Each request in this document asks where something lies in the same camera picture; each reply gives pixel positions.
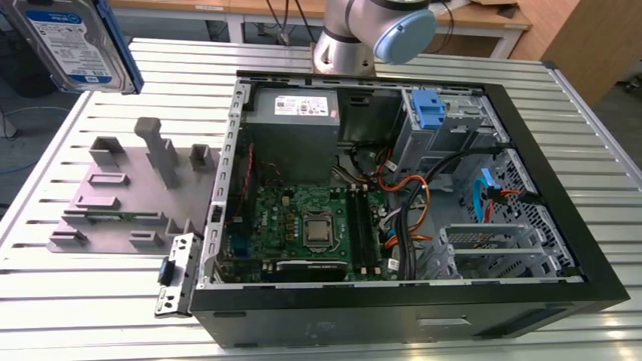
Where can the hard disk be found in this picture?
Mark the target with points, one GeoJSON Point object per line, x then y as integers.
{"type": "Point", "coordinates": [66, 45]}

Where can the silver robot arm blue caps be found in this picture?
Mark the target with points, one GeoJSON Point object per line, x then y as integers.
{"type": "Point", "coordinates": [341, 45]}

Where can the metal disk bay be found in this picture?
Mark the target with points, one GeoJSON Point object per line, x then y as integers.
{"type": "Point", "coordinates": [502, 253]}

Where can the grey power supply unit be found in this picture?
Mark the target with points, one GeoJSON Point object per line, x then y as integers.
{"type": "Point", "coordinates": [291, 150]}

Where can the green motherboard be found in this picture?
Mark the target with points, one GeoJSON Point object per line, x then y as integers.
{"type": "Point", "coordinates": [273, 199]}

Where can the silver CPU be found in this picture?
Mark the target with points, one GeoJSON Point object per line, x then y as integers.
{"type": "Point", "coordinates": [318, 230]}

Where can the black RAM slot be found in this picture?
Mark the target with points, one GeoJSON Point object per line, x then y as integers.
{"type": "Point", "coordinates": [373, 229]}
{"type": "Point", "coordinates": [357, 229]}
{"type": "Point", "coordinates": [362, 229]}
{"type": "Point", "coordinates": [367, 229]}

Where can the black graphics card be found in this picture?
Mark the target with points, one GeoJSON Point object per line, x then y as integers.
{"type": "Point", "coordinates": [311, 269]}

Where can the white barcode label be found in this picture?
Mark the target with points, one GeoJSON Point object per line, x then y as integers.
{"type": "Point", "coordinates": [394, 264]}

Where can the metal optical drive cage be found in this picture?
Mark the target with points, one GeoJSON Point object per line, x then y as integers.
{"type": "Point", "coordinates": [452, 143]}

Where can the blue drive bay latch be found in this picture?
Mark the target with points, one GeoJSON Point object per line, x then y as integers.
{"type": "Point", "coordinates": [426, 109]}

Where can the grey parts rack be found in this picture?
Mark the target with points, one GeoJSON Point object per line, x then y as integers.
{"type": "Point", "coordinates": [150, 195]}

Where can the metal expansion card retainer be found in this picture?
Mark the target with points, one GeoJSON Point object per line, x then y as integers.
{"type": "Point", "coordinates": [183, 263]}

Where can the black PC case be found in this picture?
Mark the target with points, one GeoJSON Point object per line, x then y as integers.
{"type": "Point", "coordinates": [351, 319]}

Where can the green RAM stick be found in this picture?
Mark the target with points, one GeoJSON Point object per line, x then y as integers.
{"type": "Point", "coordinates": [126, 216]}

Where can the wooden cabinet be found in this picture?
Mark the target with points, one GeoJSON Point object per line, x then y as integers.
{"type": "Point", "coordinates": [592, 37]}

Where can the black office chair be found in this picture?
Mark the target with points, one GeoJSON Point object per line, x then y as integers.
{"type": "Point", "coordinates": [20, 75]}

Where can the wooden desk white frame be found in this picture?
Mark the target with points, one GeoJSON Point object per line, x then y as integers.
{"type": "Point", "coordinates": [492, 19]}
{"type": "Point", "coordinates": [201, 4]}

